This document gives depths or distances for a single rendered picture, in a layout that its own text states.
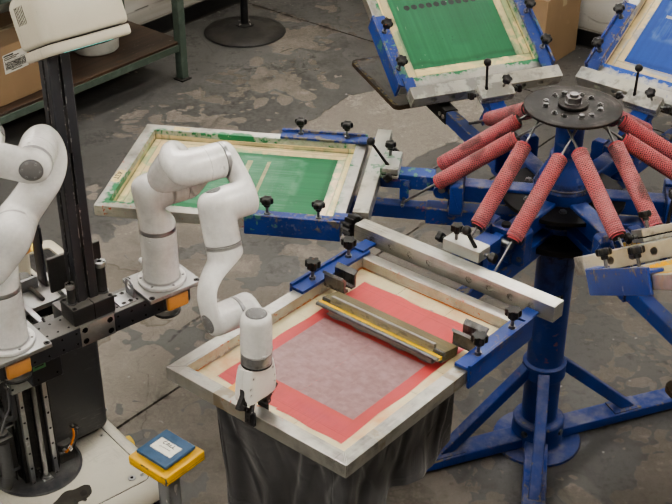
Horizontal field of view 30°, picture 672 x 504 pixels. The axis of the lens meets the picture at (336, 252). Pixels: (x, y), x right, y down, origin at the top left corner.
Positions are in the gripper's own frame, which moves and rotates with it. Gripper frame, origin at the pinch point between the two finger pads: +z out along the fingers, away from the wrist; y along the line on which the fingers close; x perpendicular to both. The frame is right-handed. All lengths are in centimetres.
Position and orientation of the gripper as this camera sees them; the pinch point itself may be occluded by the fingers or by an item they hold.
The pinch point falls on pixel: (256, 413)
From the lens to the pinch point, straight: 304.4
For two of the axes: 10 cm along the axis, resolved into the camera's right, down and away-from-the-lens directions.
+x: 7.7, 3.4, -5.4
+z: -0.2, 8.6, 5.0
